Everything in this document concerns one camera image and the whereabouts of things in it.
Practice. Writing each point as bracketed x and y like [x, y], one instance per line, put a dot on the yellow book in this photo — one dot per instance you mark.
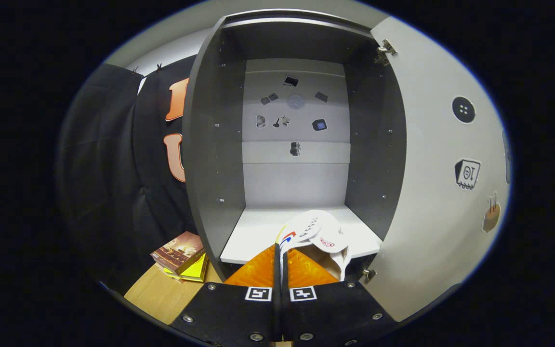
[195, 271]

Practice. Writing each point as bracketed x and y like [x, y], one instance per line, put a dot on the beige shoe cabinet door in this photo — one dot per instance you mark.
[431, 217]

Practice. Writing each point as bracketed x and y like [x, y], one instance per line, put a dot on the grey shoe cabinet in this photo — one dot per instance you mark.
[210, 168]

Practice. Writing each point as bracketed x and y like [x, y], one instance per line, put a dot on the white shoe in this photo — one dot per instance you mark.
[321, 231]

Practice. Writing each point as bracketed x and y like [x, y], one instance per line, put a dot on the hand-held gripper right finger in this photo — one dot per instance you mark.
[335, 308]

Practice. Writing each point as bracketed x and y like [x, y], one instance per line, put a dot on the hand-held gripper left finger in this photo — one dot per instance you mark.
[277, 270]

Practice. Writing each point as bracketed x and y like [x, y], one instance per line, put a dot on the brown book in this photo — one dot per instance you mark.
[178, 250]

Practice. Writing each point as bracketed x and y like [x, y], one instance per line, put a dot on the black backdrop cloth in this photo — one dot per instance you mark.
[113, 193]

